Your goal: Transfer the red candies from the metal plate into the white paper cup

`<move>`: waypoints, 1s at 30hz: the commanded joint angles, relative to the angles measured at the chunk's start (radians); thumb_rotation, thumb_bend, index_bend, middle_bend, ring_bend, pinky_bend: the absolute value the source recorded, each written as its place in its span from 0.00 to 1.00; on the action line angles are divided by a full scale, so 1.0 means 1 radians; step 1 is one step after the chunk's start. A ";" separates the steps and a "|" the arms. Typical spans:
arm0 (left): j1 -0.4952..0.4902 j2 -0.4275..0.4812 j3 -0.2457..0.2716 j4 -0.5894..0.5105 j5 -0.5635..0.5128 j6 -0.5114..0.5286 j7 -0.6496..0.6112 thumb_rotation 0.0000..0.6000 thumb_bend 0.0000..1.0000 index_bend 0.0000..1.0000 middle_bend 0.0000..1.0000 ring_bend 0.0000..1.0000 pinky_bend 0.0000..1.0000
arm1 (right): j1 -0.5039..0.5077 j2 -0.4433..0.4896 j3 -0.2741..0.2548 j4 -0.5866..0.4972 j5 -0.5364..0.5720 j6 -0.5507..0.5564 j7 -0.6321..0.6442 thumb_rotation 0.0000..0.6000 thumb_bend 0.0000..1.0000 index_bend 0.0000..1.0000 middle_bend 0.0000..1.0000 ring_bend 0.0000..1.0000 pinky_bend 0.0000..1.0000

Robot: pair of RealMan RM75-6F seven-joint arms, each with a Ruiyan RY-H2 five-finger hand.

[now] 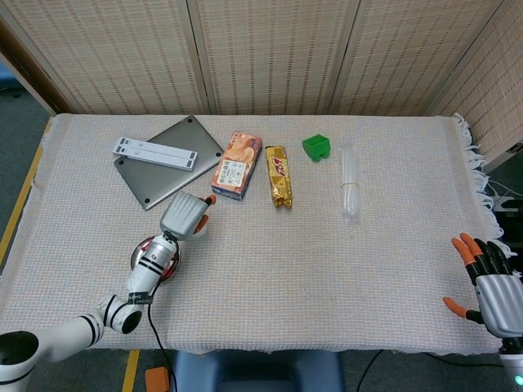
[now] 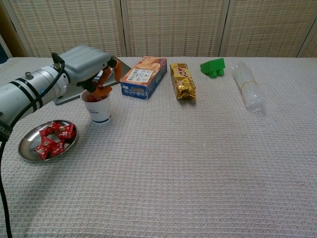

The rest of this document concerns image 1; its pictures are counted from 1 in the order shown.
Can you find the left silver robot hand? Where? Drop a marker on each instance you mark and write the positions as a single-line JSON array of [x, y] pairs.
[[180, 214]]

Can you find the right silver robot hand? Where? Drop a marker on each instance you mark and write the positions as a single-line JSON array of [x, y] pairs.
[[502, 306]]

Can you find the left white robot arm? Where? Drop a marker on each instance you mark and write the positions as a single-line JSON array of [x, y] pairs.
[[147, 269]]

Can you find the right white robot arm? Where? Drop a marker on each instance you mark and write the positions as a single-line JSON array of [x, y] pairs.
[[512, 363]]

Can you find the white paper cup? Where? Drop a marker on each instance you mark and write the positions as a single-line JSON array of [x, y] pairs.
[[201, 233]]

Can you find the grey closed laptop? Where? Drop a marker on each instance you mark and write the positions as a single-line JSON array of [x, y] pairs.
[[171, 179]]

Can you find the bowl of red candies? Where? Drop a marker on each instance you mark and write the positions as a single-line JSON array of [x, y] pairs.
[[136, 257]]

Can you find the white folding laptop stand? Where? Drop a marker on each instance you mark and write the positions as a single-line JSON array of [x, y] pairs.
[[155, 153]]

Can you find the orange and blue biscuit box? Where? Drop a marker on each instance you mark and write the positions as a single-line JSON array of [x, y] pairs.
[[235, 171]]

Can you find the black equipment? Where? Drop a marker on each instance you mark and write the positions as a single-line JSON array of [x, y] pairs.
[[506, 205]]

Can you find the gold foil snack packet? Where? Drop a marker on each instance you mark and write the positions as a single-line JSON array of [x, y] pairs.
[[280, 179]]

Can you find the white woven tablecloth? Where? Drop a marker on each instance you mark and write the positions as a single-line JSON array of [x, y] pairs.
[[286, 277]]

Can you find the green plastic block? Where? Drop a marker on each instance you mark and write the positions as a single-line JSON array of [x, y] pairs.
[[314, 147]]

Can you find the orange block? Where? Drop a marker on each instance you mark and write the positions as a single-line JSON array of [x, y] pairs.
[[157, 379]]

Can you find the beige woven screen panel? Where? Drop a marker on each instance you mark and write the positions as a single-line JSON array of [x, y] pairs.
[[408, 57], [494, 90], [274, 57], [114, 57]]

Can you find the clear plastic tube bundle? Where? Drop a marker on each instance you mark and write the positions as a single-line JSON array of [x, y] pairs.
[[350, 200]]

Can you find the yellow rubber band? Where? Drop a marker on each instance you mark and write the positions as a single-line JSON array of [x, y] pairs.
[[350, 186]]

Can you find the dark brown wooden beam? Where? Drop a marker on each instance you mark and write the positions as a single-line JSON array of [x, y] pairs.
[[24, 61]]

